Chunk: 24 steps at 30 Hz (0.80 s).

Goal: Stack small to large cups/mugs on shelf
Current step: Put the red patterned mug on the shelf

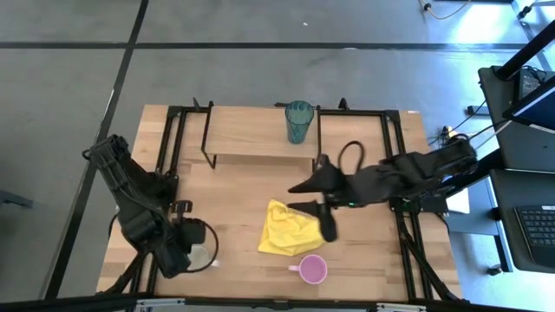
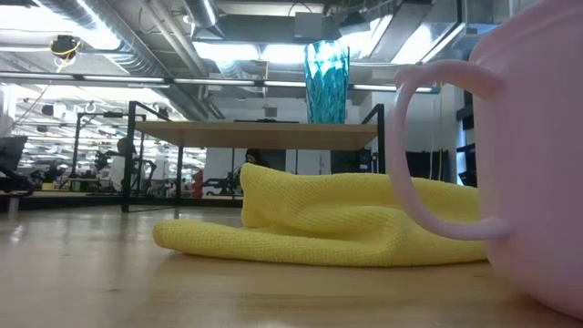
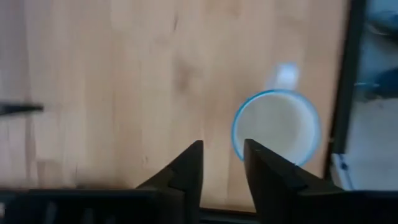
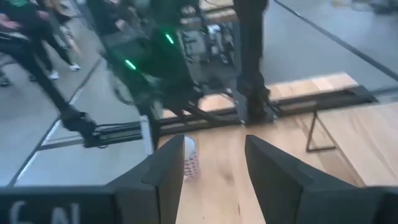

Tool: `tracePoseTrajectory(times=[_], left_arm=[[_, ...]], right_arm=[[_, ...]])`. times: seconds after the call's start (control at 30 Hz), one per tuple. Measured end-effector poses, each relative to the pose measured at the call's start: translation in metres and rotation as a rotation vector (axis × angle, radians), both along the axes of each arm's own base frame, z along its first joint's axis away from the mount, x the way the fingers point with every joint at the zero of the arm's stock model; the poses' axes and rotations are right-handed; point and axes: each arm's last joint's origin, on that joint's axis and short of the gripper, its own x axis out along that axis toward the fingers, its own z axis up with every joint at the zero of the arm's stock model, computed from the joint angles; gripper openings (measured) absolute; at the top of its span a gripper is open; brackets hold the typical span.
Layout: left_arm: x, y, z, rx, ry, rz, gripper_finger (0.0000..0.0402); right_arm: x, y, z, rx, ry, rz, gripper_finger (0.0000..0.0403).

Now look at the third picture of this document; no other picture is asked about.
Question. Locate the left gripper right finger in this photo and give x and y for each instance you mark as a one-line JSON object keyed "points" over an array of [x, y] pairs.
{"points": [[273, 193]]}

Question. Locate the silver aluminium bar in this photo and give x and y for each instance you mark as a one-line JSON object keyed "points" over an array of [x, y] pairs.
{"points": [[342, 171]]}

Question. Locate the black aluminium rig frame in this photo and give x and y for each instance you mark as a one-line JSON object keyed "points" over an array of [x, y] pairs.
{"points": [[348, 77]]}

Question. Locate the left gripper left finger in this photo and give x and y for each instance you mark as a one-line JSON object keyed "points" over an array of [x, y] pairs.
{"points": [[174, 199]]}

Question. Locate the wooden shelf black legs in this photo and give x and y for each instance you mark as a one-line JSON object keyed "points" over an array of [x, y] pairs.
{"points": [[18, 109]]}

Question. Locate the red white patterned mug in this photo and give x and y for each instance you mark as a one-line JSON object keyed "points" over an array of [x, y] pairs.
{"points": [[280, 124]]}

